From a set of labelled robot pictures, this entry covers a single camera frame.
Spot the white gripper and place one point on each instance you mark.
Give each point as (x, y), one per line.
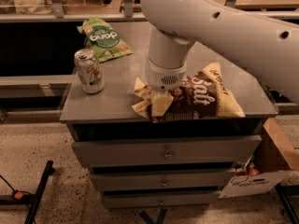
(163, 76)

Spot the brown chip bag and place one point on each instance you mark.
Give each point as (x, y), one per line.
(202, 95)

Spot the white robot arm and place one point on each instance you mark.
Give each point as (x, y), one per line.
(266, 48)

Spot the green snack bag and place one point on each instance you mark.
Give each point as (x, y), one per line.
(104, 40)

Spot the grey drawer cabinet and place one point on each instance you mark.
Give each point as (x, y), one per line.
(108, 115)

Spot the silver soda can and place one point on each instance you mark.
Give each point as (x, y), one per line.
(89, 72)

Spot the top grey drawer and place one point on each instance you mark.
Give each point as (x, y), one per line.
(135, 152)

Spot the grey drawer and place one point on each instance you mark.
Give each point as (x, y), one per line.
(160, 199)
(162, 179)
(135, 152)

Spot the middle grey drawer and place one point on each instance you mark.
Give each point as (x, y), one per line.
(162, 179)

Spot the bottom grey drawer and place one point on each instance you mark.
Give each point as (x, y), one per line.
(160, 199)

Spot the cardboard box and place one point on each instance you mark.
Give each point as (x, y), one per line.
(275, 158)

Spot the black stand leg left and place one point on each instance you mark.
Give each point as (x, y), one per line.
(33, 206)

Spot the black stand leg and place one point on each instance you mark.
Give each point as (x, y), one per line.
(33, 206)
(283, 193)

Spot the black stand leg right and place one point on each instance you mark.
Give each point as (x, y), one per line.
(283, 193)

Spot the grey metal shelf rail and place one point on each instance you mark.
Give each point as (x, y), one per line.
(14, 18)

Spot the orange cable clip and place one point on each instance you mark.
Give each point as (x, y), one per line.
(18, 195)

